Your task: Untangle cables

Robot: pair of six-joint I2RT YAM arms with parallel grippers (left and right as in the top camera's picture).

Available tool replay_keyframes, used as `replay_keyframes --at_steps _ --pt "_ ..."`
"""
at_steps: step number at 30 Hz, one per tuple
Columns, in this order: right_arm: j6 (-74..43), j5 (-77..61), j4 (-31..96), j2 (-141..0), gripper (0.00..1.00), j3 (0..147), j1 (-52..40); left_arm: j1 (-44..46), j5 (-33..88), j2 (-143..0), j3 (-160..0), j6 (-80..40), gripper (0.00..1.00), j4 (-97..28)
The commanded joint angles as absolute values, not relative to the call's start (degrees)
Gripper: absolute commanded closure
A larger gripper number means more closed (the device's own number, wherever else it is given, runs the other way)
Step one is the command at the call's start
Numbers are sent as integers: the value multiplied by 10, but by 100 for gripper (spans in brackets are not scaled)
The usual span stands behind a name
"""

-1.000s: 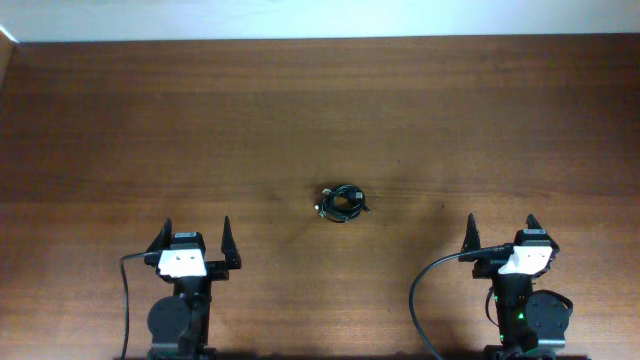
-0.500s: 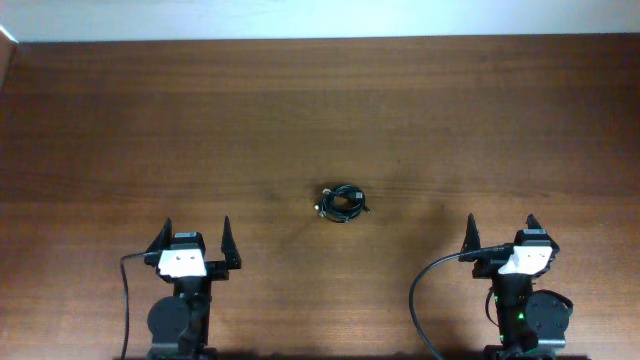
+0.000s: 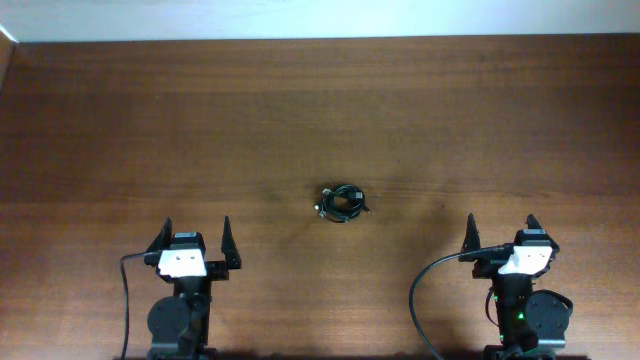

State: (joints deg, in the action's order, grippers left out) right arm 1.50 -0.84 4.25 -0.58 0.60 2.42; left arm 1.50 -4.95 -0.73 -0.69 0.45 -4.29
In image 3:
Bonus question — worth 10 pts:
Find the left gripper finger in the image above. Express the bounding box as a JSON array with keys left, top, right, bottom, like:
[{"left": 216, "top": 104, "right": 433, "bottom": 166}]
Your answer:
[
  {"left": 147, "top": 218, "right": 172, "bottom": 252},
  {"left": 221, "top": 216, "right": 242, "bottom": 270}
]

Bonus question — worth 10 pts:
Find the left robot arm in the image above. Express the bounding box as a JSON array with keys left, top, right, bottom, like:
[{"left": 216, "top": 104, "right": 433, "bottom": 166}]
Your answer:
[{"left": 144, "top": 218, "right": 242, "bottom": 360}]

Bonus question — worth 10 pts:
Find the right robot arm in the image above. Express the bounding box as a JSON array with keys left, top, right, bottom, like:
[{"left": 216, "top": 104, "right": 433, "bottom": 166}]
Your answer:
[{"left": 461, "top": 214, "right": 574, "bottom": 360}]

